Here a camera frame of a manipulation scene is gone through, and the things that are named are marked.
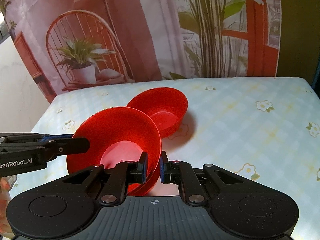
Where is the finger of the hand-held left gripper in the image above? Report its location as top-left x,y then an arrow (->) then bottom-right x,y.
0,133 -> 74,143
0,137 -> 90,161

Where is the person's left hand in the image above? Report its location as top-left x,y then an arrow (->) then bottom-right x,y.
0,176 -> 16,240

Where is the printed room backdrop cloth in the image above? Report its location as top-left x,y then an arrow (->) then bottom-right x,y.
0,0 -> 281,103

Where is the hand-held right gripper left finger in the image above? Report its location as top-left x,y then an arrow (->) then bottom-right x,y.
61,151 -> 148,200

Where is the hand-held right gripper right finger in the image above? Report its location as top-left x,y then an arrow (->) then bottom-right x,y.
159,151 -> 245,201

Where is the floral checked tablecloth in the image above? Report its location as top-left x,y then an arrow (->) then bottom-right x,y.
10,77 -> 320,207

